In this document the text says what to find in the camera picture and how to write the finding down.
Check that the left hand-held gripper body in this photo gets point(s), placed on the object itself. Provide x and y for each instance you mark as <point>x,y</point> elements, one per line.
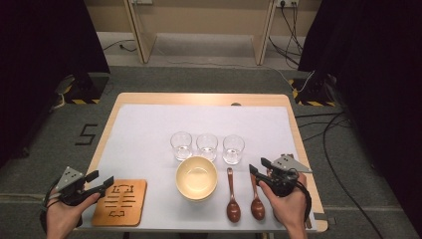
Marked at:
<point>68,177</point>

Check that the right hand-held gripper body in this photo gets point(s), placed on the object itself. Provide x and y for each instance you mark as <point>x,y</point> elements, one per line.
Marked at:
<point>288,164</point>

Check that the wooden cutout coaster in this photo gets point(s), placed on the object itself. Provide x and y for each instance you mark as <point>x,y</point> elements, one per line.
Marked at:
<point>103,212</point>

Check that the brown wooden spoon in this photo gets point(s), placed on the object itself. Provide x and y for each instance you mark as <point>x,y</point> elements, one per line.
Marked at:
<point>257,209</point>
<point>233,210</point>

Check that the person's left hand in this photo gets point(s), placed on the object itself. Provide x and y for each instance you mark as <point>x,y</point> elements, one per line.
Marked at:
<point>63,219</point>

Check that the person's right hand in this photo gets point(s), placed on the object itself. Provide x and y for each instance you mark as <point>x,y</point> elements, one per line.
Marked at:
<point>288,209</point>

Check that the clear drinking glass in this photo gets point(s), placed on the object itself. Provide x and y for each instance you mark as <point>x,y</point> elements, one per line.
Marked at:
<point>233,149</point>
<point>181,146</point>
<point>207,147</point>

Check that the dark curtain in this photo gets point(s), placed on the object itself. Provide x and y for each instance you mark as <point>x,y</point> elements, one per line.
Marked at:
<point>381,66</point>
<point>40,49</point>

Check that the light wooden desk frame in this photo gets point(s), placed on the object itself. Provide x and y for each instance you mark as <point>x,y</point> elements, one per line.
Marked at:
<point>146,43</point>

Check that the white wall outlet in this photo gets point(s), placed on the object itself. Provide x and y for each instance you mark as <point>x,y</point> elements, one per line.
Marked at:
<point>288,3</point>
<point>142,1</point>

